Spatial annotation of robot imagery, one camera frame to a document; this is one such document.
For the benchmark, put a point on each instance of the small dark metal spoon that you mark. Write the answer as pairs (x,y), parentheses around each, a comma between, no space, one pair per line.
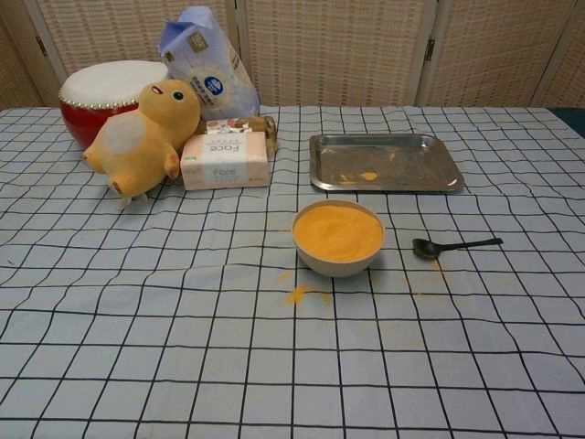
(425,249)

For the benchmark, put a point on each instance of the bowl of orange-yellow powder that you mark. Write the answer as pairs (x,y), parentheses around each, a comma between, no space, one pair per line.
(338,228)

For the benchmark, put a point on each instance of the beige round bowl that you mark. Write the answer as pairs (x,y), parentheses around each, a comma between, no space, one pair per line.
(333,267)

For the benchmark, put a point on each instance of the orange powder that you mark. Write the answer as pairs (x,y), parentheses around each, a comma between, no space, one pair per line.
(294,295)

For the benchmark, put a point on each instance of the metal tray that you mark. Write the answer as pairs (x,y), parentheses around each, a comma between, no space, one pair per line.
(388,160)

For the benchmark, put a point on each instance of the pink tissue pack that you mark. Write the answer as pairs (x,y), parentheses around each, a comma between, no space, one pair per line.
(224,160)

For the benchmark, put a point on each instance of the floral wrapped snack pack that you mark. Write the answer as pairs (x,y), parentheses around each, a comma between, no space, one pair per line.
(237,124)

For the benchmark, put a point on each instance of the blue checked tablecloth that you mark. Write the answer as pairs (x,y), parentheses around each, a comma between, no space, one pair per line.
(183,343)

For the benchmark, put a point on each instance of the yellow plush toy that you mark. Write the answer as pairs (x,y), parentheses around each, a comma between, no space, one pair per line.
(146,137)

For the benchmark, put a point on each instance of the blue white rice bag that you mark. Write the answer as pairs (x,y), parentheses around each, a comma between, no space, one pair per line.
(215,68)

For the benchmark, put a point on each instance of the woven bamboo folding screen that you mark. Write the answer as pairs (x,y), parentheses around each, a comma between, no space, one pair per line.
(343,46)

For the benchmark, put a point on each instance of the red drum with white skin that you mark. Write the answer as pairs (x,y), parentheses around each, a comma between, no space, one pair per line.
(105,87)

